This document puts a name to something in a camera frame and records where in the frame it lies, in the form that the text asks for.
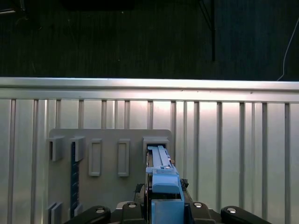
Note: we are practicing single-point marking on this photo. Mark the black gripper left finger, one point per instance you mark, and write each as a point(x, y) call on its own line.
point(133, 214)

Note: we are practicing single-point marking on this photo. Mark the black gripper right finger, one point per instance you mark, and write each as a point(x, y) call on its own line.
point(198, 212)

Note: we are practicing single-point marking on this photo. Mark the hard disk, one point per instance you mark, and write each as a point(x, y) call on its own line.
point(165, 186)

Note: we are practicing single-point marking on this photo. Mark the grey parts rack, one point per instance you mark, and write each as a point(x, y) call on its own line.
point(109, 186)

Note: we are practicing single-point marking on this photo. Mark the RAM stick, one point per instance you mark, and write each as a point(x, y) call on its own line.
point(75, 177)

